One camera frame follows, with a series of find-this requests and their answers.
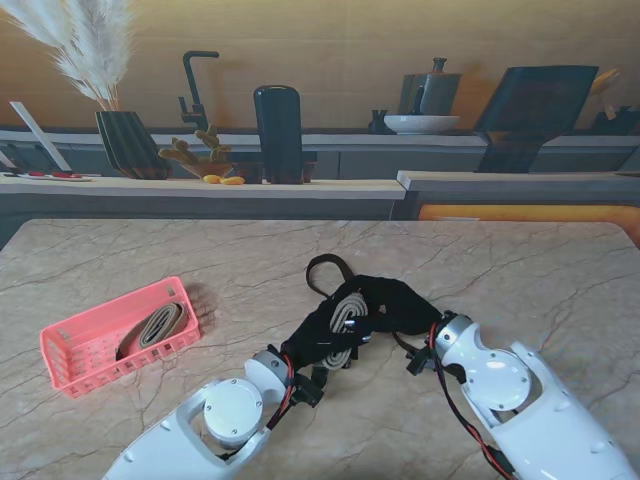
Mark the cactus plant in bowl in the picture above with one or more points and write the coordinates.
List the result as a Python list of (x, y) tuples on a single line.
[(215, 150)]

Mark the dark box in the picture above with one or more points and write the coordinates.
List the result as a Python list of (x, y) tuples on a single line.
[(625, 122)]

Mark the yellow wooden utensil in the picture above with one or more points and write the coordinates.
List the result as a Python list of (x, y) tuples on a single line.
[(605, 80)]

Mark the grey counter with orange light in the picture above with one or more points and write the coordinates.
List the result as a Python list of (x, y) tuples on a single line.
[(500, 192)]

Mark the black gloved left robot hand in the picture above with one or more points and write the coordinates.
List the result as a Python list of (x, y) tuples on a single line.
[(312, 335)]

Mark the dark ribbed vase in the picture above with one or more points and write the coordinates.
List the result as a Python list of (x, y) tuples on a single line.
[(130, 145)]

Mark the long beige woven belt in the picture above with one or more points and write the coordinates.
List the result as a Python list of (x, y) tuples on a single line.
[(347, 312)]

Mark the grey jug with lid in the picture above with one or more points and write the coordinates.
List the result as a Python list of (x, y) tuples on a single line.
[(440, 95)]

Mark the yellow orange fruit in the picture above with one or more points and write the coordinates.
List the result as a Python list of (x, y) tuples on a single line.
[(212, 178), (233, 181)]

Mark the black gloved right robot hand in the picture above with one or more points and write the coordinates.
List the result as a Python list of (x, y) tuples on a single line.
[(405, 305)]

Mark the grey back cabinet counter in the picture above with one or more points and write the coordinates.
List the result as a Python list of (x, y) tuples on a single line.
[(350, 140)]

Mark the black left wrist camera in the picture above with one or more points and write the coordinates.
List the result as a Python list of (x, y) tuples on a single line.
[(307, 390)]

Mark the black kitchen faucet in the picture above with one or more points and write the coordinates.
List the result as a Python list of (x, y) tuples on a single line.
[(194, 85)]

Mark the pink plastic storage basket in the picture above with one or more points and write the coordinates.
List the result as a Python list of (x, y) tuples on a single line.
[(90, 345)]

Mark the white leaning slat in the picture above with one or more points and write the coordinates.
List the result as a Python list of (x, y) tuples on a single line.
[(40, 136)]

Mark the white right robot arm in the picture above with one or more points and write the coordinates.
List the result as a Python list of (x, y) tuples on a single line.
[(520, 400)]

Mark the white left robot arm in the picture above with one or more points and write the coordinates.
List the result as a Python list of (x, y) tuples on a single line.
[(200, 430)]

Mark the plate with red slices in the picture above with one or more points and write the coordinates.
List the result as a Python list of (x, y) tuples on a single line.
[(60, 176)]

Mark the black leather belt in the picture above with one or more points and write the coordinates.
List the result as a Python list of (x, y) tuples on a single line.
[(325, 260)]

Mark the white shallow bowl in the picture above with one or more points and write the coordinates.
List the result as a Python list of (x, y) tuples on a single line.
[(422, 124)]

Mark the white pampas grass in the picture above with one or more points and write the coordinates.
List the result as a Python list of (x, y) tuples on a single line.
[(95, 60)]

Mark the dark slanted board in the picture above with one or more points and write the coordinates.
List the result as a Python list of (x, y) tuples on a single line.
[(535, 115)]

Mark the small black bottles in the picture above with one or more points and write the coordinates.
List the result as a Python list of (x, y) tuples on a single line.
[(377, 125)]

